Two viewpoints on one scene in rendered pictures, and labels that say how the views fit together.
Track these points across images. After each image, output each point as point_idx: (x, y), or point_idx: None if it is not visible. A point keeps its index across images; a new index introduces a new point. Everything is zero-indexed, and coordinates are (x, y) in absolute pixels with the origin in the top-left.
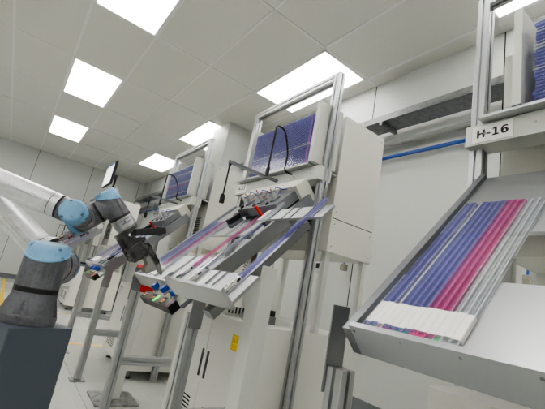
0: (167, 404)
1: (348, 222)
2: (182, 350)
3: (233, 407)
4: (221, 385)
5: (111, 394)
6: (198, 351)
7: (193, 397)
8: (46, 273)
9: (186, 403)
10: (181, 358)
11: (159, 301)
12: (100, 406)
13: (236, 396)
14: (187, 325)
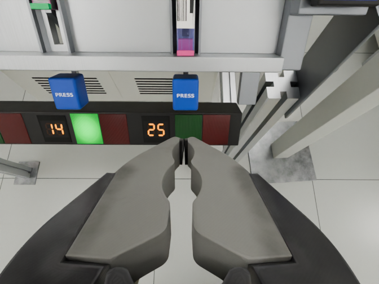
0: (233, 158)
1: None
2: (265, 133)
3: (357, 114)
4: None
5: (5, 161)
6: (58, 32)
7: (104, 76)
8: None
9: (95, 83)
10: (261, 137)
11: (140, 137)
12: (13, 174)
13: (368, 108)
14: (279, 112)
